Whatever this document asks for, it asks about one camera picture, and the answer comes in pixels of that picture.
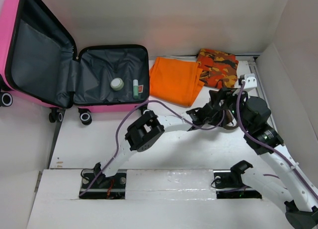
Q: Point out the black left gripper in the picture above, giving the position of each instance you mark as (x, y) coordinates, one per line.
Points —
(219, 114)

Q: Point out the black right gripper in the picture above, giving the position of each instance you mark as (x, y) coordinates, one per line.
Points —
(226, 93)

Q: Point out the brown headphones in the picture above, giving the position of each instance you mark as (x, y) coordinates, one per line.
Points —
(228, 122)

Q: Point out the orange camouflage garment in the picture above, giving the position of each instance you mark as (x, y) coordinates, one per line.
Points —
(219, 69)

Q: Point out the orange cloth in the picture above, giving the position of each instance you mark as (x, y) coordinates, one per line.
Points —
(175, 81)

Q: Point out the green white tube bottle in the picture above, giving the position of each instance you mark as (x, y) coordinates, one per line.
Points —
(135, 89)

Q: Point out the pale green round jar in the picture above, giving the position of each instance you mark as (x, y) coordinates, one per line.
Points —
(117, 84)

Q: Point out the pink suitcase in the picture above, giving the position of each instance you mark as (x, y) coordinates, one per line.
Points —
(39, 61)

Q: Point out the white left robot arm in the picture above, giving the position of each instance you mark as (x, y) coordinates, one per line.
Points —
(142, 134)

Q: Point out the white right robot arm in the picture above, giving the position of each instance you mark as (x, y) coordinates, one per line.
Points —
(298, 197)

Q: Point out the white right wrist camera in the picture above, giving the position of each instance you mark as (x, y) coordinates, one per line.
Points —
(248, 80)

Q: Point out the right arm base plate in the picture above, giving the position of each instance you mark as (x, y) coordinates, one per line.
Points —
(227, 186)

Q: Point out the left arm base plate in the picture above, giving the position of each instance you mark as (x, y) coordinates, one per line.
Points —
(113, 188)

